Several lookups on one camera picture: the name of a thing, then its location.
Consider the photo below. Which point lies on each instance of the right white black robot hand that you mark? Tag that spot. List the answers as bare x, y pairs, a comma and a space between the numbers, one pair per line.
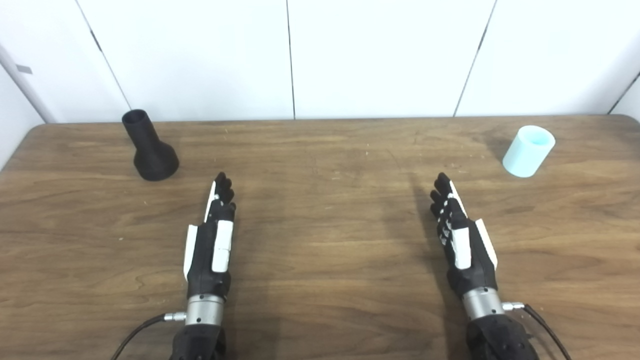
467, 260

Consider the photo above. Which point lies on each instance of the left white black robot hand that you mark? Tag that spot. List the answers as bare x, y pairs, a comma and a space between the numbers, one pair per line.
206, 260

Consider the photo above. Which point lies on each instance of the black funnel-shaped nozzle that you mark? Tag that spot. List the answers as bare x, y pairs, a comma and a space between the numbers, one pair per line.
152, 152

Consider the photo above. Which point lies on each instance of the light blue cylinder cup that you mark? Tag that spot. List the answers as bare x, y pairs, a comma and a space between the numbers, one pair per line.
526, 152

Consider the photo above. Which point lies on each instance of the white wall pipe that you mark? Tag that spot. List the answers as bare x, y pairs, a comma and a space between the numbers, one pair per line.
27, 85

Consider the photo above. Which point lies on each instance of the small gray wall tag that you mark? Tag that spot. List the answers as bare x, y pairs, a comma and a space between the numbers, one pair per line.
24, 69

